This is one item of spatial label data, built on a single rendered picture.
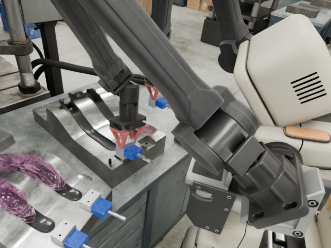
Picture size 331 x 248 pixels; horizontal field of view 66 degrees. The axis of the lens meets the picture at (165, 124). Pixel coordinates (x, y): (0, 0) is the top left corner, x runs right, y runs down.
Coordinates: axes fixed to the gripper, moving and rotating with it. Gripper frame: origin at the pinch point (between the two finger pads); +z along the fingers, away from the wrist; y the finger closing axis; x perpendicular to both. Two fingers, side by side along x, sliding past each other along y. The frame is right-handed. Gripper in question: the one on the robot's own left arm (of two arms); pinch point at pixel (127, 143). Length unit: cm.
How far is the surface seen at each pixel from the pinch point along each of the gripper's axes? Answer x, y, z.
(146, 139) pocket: -3.4, -13.0, 4.6
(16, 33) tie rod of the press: -70, 0, -25
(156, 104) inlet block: -10.5, -26.0, -4.5
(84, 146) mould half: -13.7, 6.3, 4.6
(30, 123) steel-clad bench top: -49, 8, 8
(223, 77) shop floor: -100, -282, 38
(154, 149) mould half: 0.8, -13.2, 7.0
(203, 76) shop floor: -120, -260, 38
